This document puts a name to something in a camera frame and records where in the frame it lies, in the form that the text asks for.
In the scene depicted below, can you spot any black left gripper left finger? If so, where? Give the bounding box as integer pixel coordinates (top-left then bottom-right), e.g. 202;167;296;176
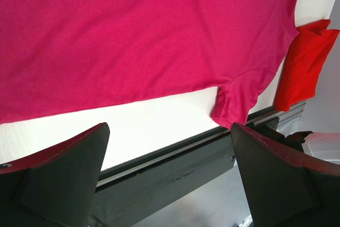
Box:
1;123;110;226

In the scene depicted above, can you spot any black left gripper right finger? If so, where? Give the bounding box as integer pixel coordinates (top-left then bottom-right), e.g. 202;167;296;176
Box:
231;123;339;226

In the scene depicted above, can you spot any pink t shirt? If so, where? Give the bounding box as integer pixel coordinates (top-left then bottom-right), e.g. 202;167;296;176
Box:
1;0;297;128

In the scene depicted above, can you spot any folded red t shirt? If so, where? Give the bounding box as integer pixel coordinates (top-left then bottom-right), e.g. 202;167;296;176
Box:
274;19;339;112

